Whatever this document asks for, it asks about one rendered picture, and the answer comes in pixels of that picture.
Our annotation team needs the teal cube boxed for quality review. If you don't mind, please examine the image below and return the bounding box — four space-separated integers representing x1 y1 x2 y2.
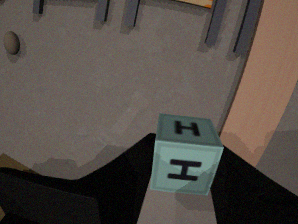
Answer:
150 113 223 196

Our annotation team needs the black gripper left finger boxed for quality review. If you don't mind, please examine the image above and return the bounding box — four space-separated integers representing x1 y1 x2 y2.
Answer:
0 133 156 224

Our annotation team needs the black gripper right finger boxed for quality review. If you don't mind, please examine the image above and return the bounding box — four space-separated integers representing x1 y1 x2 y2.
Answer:
210 145 298 224

